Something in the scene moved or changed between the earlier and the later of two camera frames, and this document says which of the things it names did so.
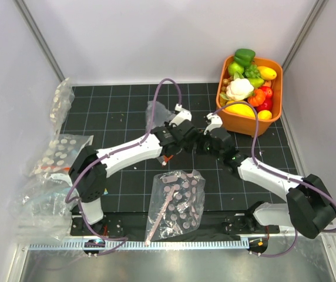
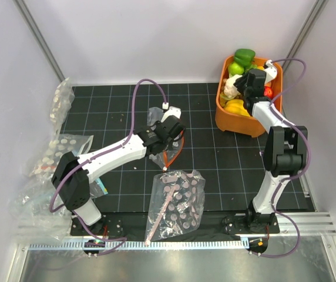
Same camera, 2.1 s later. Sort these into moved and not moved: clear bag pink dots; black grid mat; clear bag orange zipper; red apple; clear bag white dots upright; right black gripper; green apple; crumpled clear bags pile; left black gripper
Moved: right black gripper; clear bag orange zipper; left black gripper
Not moved: clear bag white dots upright; green apple; red apple; black grid mat; clear bag pink dots; crumpled clear bags pile
